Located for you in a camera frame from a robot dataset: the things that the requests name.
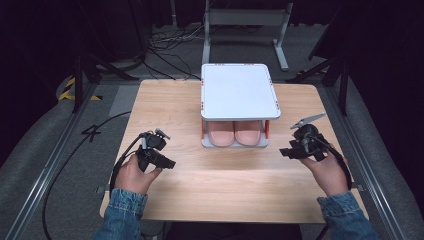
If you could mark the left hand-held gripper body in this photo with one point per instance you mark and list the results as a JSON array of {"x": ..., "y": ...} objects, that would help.
[{"x": 150, "y": 148}]

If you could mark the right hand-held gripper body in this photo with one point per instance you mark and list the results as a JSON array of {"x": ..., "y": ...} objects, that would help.
[{"x": 308, "y": 138}]

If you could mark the pink slipper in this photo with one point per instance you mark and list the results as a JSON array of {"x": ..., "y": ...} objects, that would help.
[
  {"x": 248, "y": 133},
  {"x": 221, "y": 134}
]

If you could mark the white two-tier shoe rack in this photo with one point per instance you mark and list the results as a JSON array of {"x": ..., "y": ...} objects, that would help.
[{"x": 238, "y": 91}]

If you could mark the person's left hand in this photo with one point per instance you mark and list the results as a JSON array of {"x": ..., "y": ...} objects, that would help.
[{"x": 135, "y": 176}]

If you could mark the person's right hand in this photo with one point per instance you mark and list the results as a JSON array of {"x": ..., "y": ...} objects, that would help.
[{"x": 328, "y": 176}]

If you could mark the black tape floor mark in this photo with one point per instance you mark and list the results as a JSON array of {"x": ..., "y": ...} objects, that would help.
[{"x": 91, "y": 132}]

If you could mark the black tripod stand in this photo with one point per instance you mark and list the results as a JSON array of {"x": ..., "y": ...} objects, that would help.
[
  {"x": 335, "y": 73},
  {"x": 85, "y": 71}
]

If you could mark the yellow and black floor tape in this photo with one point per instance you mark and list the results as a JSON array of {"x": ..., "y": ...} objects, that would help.
[{"x": 71, "y": 91}]

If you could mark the aluminium floor rail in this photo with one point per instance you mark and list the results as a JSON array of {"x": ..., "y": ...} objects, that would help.
[
  {"x": 46, "y": 166},
  {"x": 370, "y": 166}
]

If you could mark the grey metal stand frame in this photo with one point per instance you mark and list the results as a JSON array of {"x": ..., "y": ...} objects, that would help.
[{"x": 245, "y": 18}]

